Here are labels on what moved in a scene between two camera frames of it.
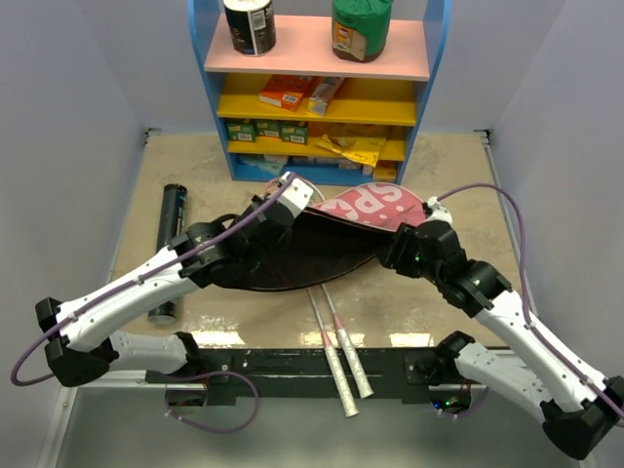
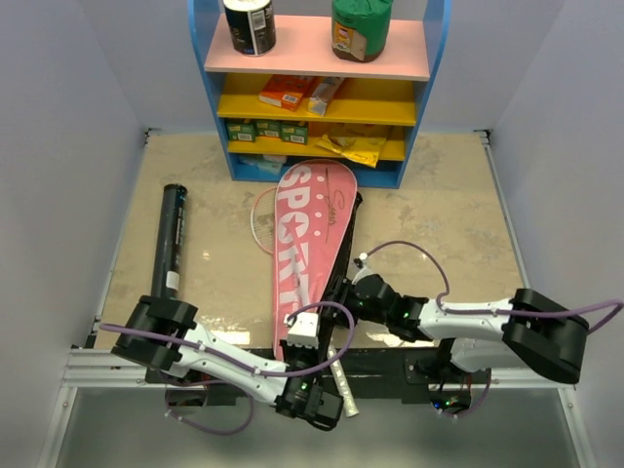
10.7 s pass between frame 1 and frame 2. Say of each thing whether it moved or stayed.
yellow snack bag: stayed
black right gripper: moved
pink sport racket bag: moved
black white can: stayed
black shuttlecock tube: stayed
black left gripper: moved
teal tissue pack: stayed
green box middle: stayed
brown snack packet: stayed
